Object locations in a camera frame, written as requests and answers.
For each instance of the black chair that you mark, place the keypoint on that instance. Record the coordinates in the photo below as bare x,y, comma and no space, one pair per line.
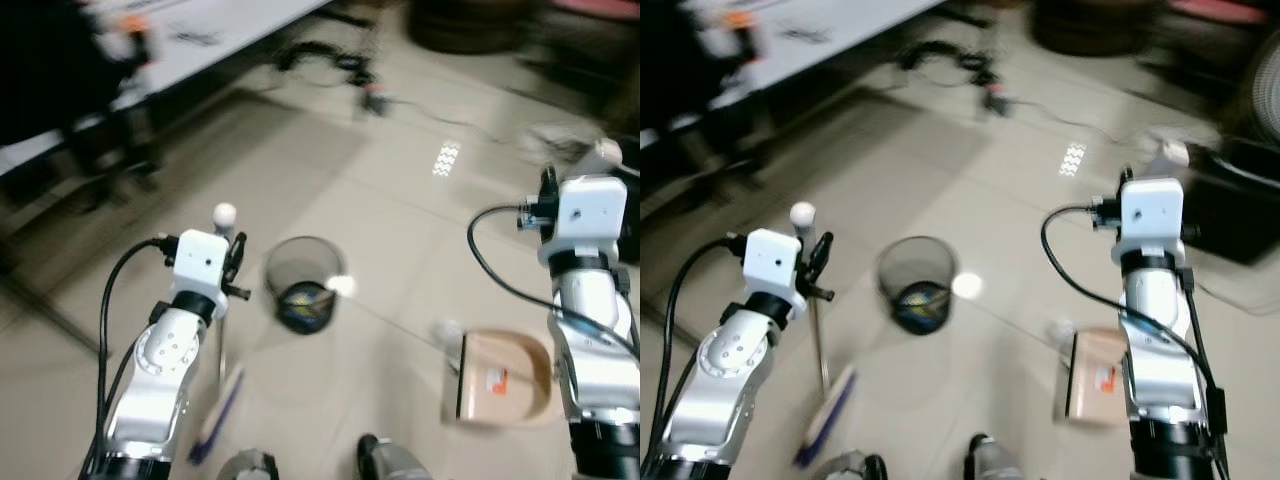
670,55
45,60

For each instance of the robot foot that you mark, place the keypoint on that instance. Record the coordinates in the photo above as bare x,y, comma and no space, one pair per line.
246,468
992,460
390,463
852,468

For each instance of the white table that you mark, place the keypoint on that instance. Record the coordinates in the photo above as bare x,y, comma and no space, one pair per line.
220,35
840,35

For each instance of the black box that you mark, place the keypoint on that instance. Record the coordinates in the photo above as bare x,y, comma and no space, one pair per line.
631,205
1235,200

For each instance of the grey floor fan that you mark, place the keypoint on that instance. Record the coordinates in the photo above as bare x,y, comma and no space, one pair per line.
1265,95

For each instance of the broom with white ball top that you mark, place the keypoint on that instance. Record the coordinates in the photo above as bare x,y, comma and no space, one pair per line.
826,420
216,418

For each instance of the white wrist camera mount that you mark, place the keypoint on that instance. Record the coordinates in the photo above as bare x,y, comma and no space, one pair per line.
200,262
1152,215
772,265
592,215

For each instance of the white crumpled paper ball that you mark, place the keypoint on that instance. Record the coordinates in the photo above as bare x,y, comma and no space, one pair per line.
1062,331
447,332

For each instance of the dark round stool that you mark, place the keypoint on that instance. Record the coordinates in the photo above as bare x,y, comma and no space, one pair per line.
465,25
1090,25

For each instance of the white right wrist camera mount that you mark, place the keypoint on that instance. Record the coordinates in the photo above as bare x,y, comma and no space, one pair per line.
592,215
1152,215

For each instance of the orange black tool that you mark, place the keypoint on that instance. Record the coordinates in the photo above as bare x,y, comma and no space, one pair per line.
135,35
740,32

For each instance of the black mesh wastebasket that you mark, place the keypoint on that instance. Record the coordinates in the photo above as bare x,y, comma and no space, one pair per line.
302,270
920,270

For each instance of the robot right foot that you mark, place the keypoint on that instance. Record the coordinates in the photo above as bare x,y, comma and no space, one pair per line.
992,460
390,463

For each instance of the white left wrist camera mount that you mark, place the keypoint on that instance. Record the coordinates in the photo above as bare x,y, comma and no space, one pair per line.
200,262
772,265

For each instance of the blue yellow wrapper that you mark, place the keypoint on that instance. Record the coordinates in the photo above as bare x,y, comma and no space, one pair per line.
306,303
922,303

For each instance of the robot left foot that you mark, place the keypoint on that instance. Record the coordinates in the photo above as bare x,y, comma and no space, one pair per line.
246,468
852,468

